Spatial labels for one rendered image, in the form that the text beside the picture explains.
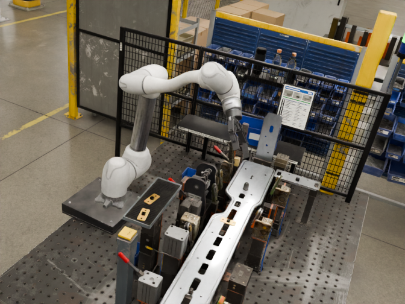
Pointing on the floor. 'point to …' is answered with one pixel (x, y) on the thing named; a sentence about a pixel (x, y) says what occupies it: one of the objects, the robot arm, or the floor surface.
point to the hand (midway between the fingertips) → (241, 151)
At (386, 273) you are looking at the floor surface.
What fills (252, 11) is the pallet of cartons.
